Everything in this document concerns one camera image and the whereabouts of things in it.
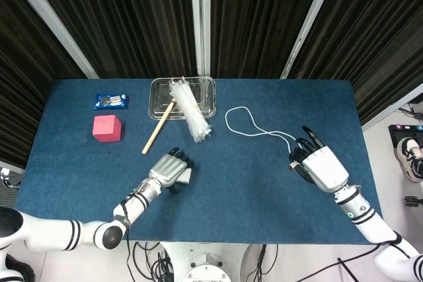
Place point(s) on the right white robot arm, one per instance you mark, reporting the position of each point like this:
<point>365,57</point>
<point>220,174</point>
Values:
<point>363,219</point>

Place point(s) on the bundle of clear straws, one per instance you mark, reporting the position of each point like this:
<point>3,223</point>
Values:
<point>195,113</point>

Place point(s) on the blue table cloth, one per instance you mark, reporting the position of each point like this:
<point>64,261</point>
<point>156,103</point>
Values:
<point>231,202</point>

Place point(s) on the pink cube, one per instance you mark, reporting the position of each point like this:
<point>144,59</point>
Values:
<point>105,128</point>

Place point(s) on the shiny rectangular tray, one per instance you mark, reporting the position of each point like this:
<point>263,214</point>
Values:
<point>162,97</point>

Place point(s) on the black and white sneaker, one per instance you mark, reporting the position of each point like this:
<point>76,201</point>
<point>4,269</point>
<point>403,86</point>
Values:
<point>411,158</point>

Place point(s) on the thin black rod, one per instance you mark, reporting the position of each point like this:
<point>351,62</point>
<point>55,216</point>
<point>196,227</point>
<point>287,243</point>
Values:
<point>347,268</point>

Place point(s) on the chrome metal fixture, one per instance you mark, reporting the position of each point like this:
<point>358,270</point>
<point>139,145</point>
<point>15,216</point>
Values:
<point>5,176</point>

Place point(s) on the black caster wheel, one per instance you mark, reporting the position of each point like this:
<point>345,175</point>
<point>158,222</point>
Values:
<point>413,201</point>

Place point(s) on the wooden stick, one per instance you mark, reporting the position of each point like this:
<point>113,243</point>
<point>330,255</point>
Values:
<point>155,133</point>

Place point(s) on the white partition frame post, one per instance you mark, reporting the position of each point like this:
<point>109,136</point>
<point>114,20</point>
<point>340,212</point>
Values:
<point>310,21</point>
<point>390,112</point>
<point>49,18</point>
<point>200,14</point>

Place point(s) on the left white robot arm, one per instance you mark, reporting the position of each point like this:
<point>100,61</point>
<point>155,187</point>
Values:
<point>49,232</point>

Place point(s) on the white power adapter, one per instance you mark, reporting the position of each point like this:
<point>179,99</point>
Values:
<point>185,176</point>

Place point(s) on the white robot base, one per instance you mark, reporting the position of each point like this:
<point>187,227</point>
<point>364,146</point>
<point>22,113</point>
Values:
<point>205,262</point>

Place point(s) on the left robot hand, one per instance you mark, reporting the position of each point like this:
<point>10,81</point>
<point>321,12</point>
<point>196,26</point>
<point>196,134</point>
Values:
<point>167,168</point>

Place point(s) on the black device with coloured buttons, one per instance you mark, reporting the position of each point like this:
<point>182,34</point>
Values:
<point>395,131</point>

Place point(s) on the blue cookie packet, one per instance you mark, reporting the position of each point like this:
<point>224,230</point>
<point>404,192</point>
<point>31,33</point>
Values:
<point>110,101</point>

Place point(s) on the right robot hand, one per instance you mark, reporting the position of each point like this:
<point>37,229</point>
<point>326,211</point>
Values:
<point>325,169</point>

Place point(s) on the dark pleated curtain panel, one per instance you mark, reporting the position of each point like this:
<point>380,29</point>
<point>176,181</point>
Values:
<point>257,14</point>
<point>132,14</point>
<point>380,31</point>
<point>20,80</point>

